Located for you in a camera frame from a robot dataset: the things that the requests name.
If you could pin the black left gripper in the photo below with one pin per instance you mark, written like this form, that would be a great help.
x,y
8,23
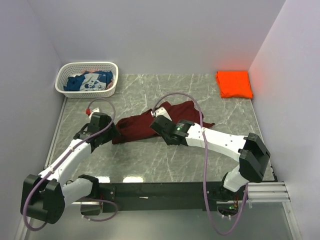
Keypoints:
x,y
110,132

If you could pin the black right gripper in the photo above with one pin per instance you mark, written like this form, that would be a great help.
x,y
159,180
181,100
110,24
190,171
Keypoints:
x,y
157,124

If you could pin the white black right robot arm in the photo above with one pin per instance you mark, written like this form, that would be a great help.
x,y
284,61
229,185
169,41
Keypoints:
x,y
249,152

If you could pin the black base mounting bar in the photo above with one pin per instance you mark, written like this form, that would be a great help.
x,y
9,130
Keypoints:
x,y
142,196

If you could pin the white perforated laundry basket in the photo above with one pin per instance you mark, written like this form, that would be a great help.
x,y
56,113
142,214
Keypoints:
x,y
78,68

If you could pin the dark red t shirt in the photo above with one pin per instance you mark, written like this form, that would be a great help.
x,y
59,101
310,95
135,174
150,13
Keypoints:
x,y
137,127

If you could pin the blue printed t shirt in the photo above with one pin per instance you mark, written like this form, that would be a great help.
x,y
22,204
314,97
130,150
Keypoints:
x,y
88,81

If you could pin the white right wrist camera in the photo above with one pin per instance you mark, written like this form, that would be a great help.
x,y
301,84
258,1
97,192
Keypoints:
x,y
161,111

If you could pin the folded orange t shirt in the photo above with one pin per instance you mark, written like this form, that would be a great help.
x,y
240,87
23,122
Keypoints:
x,y
234,84

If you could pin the pink garment in basket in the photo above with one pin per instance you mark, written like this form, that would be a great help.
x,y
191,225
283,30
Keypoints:
x,y
112,81

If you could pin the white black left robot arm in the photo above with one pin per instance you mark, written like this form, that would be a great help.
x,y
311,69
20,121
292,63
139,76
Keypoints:
x,y
46,195

